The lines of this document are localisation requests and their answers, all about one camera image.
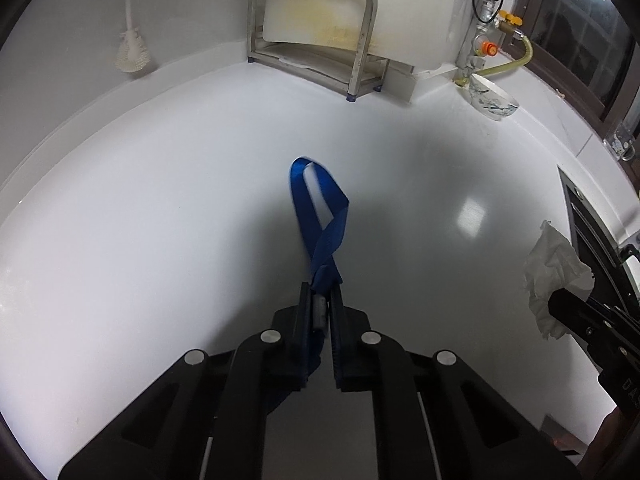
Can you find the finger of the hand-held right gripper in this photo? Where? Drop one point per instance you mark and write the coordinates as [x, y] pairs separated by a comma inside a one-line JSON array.
[[617, 305], [585, 322]]

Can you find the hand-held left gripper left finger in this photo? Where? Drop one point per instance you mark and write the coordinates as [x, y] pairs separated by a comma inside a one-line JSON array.
[[304, 320]]

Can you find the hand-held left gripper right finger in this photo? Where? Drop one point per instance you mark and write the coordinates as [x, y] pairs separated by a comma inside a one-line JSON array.
[[336, 330]]

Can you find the white tissue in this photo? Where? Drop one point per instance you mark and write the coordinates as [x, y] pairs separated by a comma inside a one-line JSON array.
[[555, 275]]

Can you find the person's right forearm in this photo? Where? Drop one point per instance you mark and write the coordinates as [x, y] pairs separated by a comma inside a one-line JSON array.
[[607, 445]]

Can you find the white patterned bowl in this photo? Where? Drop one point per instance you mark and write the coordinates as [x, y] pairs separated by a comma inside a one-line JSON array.
[[492, 100]]

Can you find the steel cutting board rack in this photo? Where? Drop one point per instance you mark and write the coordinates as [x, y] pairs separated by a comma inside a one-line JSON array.
[[360, 60]]

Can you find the blue white bottle brush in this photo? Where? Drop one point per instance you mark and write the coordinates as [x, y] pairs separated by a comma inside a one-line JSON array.
[[131, 50]]

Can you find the white cutting board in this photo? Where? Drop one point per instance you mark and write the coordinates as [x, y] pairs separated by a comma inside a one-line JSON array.
[[365, 5]]

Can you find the dark window frame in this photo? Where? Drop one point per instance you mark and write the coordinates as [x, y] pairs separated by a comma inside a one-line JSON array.
[[585, 30]]

